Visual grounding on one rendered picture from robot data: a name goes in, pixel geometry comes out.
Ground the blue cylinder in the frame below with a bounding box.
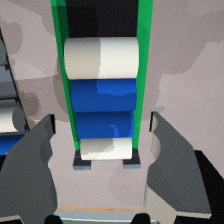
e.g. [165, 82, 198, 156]
[71, 78, 137, 112]
[0, 134, 25, 155]
[76, 111, 134, 139]

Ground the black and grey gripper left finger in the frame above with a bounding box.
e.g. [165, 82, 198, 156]
[0, 114, 58, 224]

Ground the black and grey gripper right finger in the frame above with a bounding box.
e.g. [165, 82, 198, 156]
[143, 111, 224, 224]

